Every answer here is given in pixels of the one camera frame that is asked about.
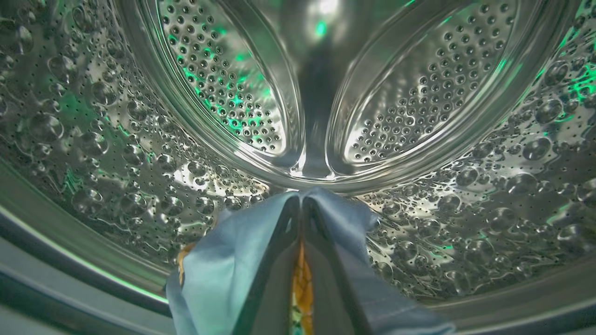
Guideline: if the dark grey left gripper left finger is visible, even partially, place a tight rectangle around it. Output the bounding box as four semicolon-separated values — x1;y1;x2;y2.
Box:
233;196;301;335

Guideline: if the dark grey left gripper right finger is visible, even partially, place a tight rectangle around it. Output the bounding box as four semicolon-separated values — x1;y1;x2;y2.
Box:
303;196;373;335

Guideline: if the blue cartoon print garment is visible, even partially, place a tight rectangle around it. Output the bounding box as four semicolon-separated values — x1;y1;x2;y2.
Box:
166;188;454;335

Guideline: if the stainless steel washing machine drum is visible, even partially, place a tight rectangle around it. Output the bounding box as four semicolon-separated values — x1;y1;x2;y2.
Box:
0;0;596;308

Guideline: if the grey rubber door gasket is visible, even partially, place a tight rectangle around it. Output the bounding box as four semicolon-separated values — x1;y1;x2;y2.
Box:
0;205;596;335

